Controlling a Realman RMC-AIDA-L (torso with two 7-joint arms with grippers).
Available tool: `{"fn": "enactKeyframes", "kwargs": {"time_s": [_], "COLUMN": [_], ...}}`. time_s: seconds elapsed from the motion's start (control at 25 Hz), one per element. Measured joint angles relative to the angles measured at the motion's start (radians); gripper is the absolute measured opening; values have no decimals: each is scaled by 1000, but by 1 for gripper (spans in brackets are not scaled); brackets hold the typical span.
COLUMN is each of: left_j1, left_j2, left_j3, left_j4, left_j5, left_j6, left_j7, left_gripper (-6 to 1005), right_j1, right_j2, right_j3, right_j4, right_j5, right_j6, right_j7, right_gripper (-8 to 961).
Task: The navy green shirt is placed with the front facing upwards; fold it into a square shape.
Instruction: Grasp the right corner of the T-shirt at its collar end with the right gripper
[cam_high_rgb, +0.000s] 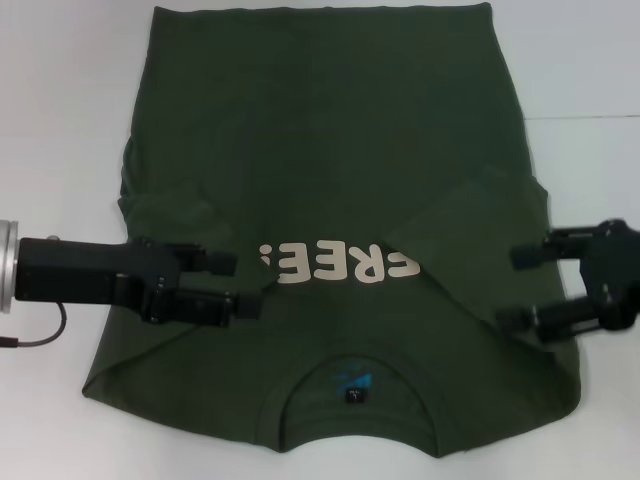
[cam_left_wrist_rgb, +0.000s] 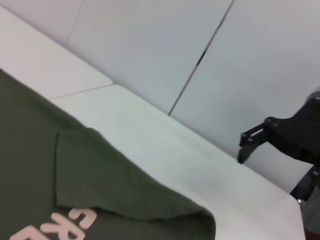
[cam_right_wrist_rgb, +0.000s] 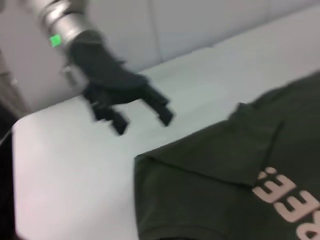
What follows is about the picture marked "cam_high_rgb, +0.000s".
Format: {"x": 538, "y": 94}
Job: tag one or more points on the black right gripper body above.
{"x": 617, "y": 275}

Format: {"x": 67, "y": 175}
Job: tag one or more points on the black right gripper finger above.
{"x": 560, "y": 320}
{"x": 535, "y": 255}

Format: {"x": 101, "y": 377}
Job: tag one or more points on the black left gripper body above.
{"x": 90, "y": 272}

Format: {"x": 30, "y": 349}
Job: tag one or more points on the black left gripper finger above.
{"x": 220, "y": 264}
{"x": 200, "y": 307}

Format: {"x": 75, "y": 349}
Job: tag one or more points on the dark green FREE t-shirt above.
{"x": 320, "y": 150}

